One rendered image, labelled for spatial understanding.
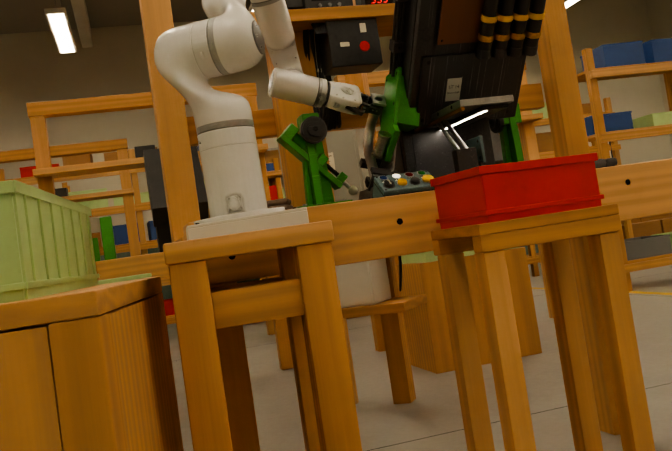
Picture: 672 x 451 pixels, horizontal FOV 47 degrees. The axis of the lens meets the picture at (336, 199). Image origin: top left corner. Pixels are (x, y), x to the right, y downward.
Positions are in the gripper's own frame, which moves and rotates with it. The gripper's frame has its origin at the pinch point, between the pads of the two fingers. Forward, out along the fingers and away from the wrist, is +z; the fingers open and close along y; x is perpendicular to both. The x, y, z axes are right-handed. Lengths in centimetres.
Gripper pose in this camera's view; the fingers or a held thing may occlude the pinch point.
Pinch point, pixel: (374, 105)
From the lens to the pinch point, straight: 229.8
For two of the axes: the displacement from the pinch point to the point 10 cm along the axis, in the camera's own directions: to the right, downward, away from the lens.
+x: -3.1, 7.5, 5.8
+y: -1.0, -6.3, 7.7
